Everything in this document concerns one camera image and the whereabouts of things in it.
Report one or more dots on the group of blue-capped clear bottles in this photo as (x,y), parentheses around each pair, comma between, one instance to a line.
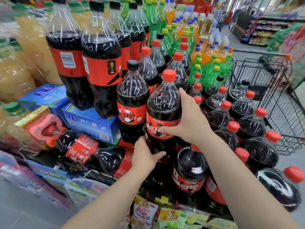
(214,38)

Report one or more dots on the pink packaged item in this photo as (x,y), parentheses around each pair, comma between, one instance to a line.
(45,127)

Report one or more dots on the person's left thumb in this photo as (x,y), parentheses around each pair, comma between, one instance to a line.
(158,155)

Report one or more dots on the green cap juice bottle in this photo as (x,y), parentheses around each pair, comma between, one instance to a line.
(14,123)

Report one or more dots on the red cap cola bottle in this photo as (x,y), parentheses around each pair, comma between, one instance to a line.
(163,104)

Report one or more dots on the display of green packets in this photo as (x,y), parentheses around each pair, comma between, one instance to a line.
(290,45)

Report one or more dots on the row of red-capped colas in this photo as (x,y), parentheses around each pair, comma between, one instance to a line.
(259,150)

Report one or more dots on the pink snack packet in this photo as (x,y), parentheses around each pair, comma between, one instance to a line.
(144,213)

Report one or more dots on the green snack packet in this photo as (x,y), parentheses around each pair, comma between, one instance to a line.
(175,223)

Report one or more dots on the person's left hand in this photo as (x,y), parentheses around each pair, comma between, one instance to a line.
(143,159)

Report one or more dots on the shrink-wrapped pack of large colas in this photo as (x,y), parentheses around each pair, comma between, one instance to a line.
(101,59)

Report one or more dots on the person's right forearm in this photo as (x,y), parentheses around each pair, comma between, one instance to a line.
(238,186)

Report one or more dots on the red goods display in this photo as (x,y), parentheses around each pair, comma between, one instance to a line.
(197,4)

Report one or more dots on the group of green soda bottles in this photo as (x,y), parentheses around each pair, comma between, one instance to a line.
(209,71)

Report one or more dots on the group of orange soda bottles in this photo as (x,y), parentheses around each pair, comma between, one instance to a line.
(207,57)

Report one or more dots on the blue cardboard box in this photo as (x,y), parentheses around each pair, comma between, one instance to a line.
(45,95)
(90,123)

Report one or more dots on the store shelf with goods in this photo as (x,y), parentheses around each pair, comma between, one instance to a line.
(266,30)

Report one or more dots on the lying cola bottle red label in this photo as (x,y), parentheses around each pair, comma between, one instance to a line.
(81,149)

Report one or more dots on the person's right hand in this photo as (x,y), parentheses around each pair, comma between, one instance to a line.
(193,121)

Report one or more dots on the yellow price tag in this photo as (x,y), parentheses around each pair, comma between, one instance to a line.
(169,215)
(142,202)

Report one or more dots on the pile of colourful snack packs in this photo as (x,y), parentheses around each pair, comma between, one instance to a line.
(47,175)

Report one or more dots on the shrink-wrapped pack of yellow juice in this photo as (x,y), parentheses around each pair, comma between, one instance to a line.
(21,69)

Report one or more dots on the person's right thumb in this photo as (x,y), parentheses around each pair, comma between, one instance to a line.
(170,130)

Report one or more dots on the person's left forearm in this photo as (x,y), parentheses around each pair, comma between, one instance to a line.
(107,202)

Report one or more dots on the black cap cola bottle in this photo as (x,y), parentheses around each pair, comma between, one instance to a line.
(212,88)
(132,100)
(237,92)

